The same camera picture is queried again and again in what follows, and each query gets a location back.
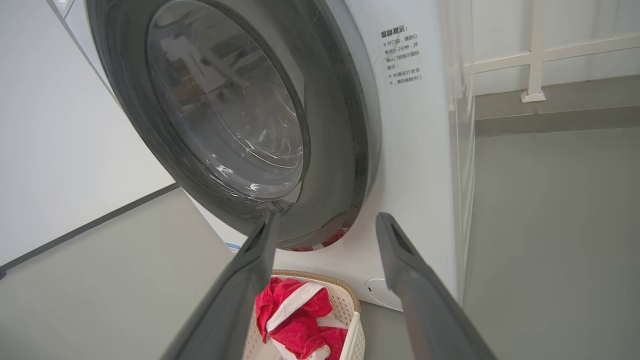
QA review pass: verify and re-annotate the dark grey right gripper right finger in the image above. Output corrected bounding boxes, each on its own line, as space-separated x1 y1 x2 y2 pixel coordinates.
375 212 496 360

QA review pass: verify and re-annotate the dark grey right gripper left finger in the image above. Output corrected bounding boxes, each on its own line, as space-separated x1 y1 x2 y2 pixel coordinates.
160 212 281 360

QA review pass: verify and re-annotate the red and white garment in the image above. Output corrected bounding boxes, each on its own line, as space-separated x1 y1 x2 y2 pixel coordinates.
255 277 348 360

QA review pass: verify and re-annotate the cream perforated laundry basket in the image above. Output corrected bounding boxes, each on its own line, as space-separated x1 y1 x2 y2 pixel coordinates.
241 270 366 360

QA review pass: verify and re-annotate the white front-load washing machine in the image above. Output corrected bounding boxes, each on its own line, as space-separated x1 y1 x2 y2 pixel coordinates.
47 0 476 312

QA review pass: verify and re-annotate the round white filter cover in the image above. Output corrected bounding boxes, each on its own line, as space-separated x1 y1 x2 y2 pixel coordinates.
365 278 403 312

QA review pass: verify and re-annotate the white metal railing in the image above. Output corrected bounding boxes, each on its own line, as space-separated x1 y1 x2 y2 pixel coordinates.
447 0 640 103

